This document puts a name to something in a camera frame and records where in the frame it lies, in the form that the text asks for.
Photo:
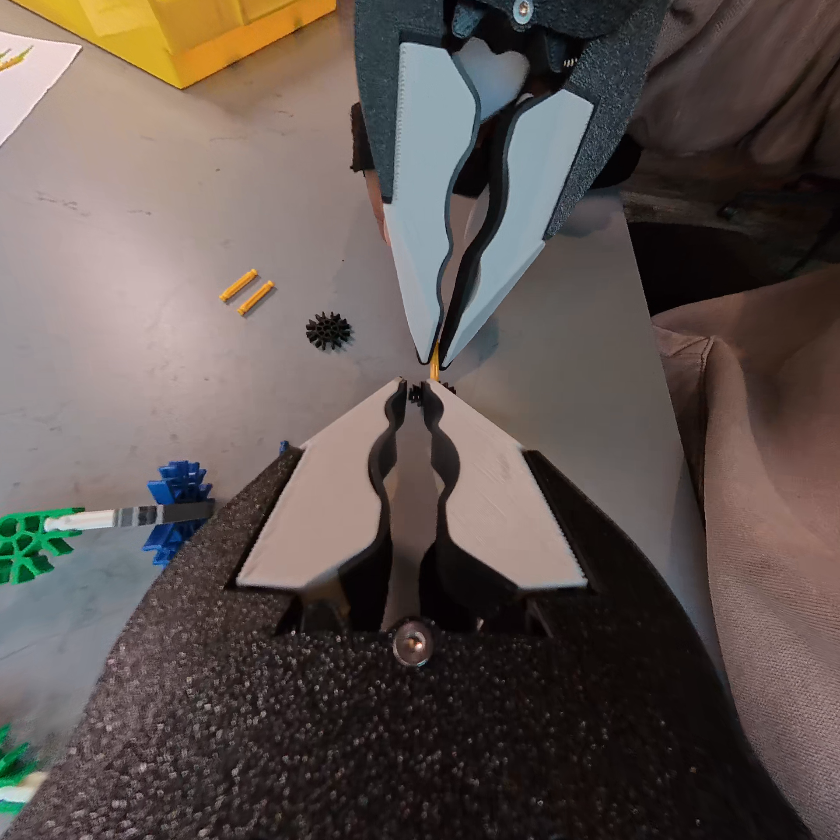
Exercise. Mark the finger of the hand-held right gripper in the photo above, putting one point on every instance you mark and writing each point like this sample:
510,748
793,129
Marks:
531,184
420,164

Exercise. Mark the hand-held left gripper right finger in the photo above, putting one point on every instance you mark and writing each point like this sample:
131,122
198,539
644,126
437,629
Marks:
518,518

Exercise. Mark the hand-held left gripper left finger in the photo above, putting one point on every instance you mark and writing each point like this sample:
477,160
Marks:
315,518

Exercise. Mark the multicolour toy construction model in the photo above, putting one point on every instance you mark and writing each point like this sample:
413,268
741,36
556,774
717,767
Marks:
174,482

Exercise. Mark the small black gear connector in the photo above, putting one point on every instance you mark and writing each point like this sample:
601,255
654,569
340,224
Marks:
328,330
415,395

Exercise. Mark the short orange toy rod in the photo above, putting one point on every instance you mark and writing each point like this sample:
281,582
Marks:
434,371
256,297
238,284

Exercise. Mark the grey desk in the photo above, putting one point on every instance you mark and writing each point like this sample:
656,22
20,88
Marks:
164,197

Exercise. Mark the person's right hand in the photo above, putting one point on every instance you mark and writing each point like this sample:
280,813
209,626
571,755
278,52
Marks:
379,216

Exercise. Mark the yellow plastic bin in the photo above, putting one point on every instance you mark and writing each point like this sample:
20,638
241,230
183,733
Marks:
216,39

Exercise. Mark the folded white instruction sheet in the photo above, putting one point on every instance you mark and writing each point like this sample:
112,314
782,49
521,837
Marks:
33,79

